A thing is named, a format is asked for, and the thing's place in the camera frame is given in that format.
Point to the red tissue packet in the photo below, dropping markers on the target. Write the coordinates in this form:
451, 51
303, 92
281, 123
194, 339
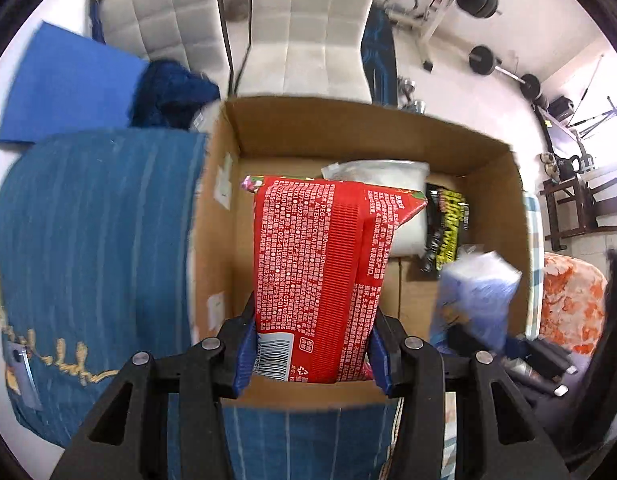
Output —
308, 260

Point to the black barbell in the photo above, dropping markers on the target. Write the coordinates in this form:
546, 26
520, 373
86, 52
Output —
506, 72

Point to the black yellow snack packet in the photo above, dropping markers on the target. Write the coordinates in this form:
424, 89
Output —
446, 230

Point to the blue black gym bag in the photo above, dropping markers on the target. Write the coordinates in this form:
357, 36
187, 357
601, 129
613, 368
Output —
378, 55

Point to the orange white patterned cloth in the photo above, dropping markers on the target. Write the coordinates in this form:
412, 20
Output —
571, 300

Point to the white weight bench rack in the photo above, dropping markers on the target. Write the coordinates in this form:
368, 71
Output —
433, 15

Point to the chrome dumbbells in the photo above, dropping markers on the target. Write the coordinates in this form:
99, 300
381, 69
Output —
412, 95

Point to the white plastic bag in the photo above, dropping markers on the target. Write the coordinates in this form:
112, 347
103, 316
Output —
378, 172

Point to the blue striped blanket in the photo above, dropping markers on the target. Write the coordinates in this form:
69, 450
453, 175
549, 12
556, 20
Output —
88, 240

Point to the dark wooden stool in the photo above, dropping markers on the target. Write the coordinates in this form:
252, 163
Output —
568, 210

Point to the blue white tissue packet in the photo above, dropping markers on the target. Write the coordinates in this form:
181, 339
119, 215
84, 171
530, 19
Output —
476, 290

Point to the white quilted chair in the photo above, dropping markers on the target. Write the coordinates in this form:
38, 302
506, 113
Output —
313, 35
168, 15

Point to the black music stand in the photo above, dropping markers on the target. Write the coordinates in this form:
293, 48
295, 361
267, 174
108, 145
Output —
596, 115

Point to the blue foam board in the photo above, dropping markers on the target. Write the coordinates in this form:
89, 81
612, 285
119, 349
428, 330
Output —
63, 90

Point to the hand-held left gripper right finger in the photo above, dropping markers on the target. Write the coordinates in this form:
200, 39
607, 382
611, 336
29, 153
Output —
383, 362

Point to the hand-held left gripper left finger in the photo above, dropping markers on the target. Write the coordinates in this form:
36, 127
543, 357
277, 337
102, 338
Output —
242, 355

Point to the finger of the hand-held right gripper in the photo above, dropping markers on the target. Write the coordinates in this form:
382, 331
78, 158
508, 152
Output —
471, 341
514, 349

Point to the dark blue fuzzy cloth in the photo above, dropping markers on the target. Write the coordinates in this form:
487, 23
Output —
168, 90

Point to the light checked cloth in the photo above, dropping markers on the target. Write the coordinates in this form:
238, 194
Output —
533, 260

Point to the brown cardboard box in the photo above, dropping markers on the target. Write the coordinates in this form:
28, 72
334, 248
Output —
338, 130

